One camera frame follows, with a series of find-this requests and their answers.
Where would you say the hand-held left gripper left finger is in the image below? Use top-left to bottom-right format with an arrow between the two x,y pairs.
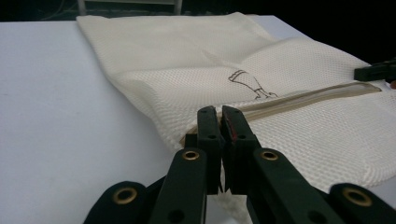
184,105 -> 226,196

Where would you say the cream mesh laundry bag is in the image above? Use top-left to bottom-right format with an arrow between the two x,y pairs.
76,11 -> 396,224

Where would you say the white table mat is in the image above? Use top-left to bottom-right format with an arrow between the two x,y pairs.
0,14 -> 396,224

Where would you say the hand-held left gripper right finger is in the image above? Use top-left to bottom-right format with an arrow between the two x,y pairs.
219,105 -> 263,194

